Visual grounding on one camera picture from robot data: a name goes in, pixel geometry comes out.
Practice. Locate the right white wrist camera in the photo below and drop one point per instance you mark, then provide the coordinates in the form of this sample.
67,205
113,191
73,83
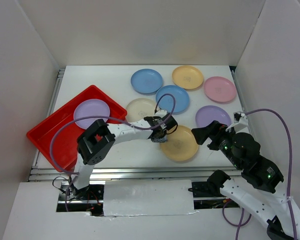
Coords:
240,122

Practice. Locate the blue plate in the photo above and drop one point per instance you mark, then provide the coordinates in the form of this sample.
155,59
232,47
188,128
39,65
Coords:
182,99
146,81

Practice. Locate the orange plate back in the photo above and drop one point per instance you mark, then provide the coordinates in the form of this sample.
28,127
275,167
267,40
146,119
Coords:
187,77

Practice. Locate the pink plate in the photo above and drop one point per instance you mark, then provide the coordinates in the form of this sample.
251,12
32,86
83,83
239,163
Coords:
219,89

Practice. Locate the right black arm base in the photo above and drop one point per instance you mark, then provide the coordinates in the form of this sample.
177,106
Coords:
211,187

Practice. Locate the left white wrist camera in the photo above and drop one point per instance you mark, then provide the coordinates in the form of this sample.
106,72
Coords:
161,111

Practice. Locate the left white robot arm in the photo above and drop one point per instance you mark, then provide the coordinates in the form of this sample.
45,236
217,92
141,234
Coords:
95,142

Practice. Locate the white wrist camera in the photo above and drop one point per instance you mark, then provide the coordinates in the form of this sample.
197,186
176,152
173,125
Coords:
240,122
161,111

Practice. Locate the white taped cover panel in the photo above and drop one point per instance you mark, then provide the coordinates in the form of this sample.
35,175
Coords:
147,198

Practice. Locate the lilac plate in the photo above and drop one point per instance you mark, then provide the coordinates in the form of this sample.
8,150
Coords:
88,108
209,113

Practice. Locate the red plastic bin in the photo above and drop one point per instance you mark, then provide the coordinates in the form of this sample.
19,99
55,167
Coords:
65,145

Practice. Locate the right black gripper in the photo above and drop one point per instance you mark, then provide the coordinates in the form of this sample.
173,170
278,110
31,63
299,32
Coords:
215,128

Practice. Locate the aluminium front rail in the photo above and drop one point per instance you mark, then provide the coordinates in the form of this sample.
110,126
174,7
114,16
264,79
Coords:
159,173

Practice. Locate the orange plate front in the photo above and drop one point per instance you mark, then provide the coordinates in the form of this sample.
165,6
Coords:
181,145

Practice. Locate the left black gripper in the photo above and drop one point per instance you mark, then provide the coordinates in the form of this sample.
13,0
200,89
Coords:
162,139

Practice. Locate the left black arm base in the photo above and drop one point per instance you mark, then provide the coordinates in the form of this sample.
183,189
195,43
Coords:
70,193

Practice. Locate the cream plate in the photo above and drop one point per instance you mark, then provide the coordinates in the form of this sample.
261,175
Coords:
139,108

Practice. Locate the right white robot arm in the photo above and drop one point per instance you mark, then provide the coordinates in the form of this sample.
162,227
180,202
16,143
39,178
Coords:
279,213

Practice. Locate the blue plate back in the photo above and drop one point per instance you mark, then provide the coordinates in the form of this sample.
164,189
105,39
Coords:
146,81

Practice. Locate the orange plate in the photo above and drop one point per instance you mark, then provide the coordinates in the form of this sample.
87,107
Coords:
187,77
181,145

